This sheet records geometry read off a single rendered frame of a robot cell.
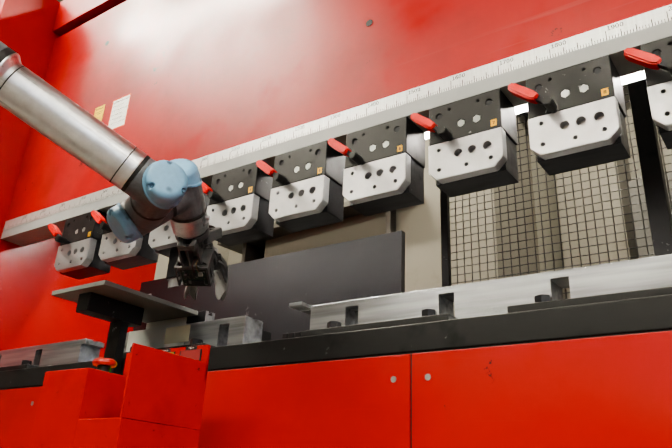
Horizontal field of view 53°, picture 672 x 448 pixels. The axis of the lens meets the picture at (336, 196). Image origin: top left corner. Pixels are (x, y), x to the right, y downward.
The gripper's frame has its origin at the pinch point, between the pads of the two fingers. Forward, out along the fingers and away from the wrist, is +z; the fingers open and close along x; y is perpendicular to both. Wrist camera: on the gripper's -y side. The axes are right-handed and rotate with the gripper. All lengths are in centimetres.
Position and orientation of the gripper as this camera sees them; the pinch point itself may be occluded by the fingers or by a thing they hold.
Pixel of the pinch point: (209, 293)
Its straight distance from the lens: 156.4
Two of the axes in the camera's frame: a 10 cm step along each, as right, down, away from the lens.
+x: 10.0, 0.1, -0.9
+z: 0.5, 8.2, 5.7
